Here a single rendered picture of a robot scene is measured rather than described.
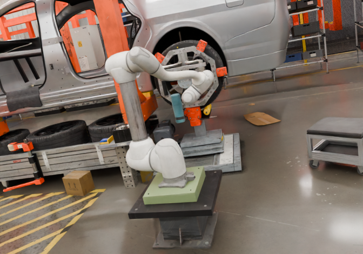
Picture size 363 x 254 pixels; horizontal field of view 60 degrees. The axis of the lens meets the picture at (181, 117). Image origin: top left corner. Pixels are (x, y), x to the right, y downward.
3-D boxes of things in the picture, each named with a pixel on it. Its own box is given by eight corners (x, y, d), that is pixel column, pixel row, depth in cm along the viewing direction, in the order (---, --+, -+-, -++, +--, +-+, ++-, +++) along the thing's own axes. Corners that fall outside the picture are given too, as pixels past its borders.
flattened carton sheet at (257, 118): (262, 112, 438) (262, 110, 437) (280, 121, 385) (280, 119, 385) (242, 117, 435) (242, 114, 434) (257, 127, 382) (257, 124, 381)
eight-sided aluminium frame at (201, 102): (221, 101, 294) (212, 41, 281) (221, 102, 288) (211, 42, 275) (166, 109, 305) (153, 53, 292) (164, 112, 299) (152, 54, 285)
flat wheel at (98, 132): (150, 124, 388) (146, 106, 382) (153, 140, 324) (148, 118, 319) (97, 136, 382) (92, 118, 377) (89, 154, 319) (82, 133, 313)
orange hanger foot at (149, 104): (158, 107, 354) (152, 77, 345) (146, 120, 304) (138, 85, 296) (144, 109, 357) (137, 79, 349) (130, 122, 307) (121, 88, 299)
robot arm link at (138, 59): (161, 55, 190) (143, 59, 197) (143, 39, 175) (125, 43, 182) (158, 74, 186) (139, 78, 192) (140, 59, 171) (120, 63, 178)
